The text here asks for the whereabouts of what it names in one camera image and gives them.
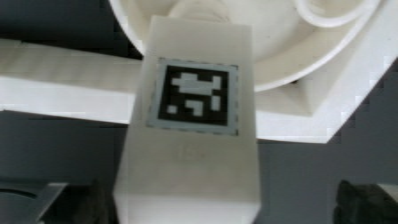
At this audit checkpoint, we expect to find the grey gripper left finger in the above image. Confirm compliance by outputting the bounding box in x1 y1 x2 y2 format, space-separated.
0 182 67 224

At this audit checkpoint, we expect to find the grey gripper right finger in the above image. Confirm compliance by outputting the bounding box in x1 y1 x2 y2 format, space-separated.
332 180 398 224

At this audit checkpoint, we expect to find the white front rail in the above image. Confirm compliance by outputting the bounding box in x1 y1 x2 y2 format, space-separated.
0 39 141 124

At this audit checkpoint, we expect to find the white stool leg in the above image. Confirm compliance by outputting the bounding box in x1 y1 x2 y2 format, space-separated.
113 16 260 224

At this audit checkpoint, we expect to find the white round stool seat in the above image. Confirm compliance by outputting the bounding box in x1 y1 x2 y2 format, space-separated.
106 0 381 91

